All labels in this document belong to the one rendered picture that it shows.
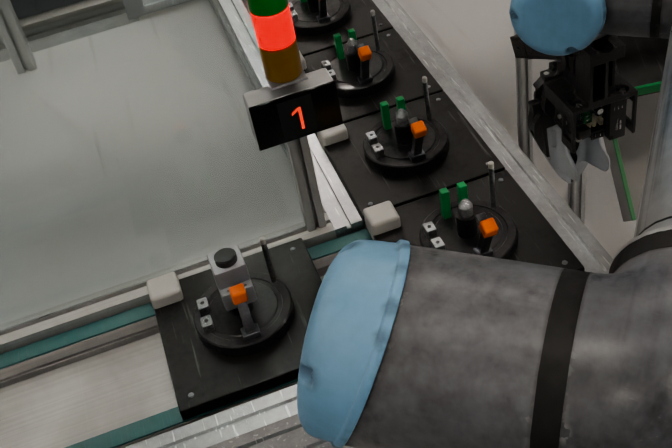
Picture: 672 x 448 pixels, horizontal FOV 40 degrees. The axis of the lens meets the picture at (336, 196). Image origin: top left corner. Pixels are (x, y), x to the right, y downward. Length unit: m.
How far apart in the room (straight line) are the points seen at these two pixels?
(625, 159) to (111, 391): 0.80
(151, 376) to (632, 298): 0.99
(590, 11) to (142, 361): 0.88
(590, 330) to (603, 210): 1.12
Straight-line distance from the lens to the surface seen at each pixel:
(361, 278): 0.49
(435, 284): 0.48
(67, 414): 1.39
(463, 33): 2.03
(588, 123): 0.97
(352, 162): 1.54
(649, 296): 0.48
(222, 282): 1.25
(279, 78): 1.22
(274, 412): 1.23
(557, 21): 0.77
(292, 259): 1.39
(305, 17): 1.91
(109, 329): 1.42
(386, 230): 1.40
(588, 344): 0.46
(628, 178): 1.38
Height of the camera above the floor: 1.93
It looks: 41 degrees down
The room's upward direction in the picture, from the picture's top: 12 degrees counter-clockwise
